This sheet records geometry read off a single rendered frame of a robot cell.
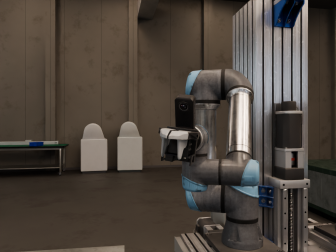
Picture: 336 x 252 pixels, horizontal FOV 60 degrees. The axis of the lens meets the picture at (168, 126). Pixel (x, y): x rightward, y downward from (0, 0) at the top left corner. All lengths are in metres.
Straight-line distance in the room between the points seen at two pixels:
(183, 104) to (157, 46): 9.99
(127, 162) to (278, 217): 8.20
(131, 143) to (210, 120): 8.21
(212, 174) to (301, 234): 0.64
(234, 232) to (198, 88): 0.53
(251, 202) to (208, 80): 0.46
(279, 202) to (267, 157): 0.19
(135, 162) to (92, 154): 1.35
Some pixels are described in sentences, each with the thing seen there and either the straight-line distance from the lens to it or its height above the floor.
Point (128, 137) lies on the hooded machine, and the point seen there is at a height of 1.09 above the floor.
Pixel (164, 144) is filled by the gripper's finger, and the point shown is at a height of 1.43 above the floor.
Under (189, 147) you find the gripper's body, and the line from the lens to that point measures 0.68.
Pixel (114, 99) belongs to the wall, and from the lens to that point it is 10.20.
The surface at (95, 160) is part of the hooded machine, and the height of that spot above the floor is 0.41.
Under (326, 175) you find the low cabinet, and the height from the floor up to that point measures 0.69.
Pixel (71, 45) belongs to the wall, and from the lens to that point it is 10.59.
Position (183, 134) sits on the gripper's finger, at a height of 1.45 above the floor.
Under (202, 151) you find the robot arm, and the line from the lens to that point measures 0.84.
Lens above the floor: 1.47
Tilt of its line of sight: level
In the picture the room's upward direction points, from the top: straight up
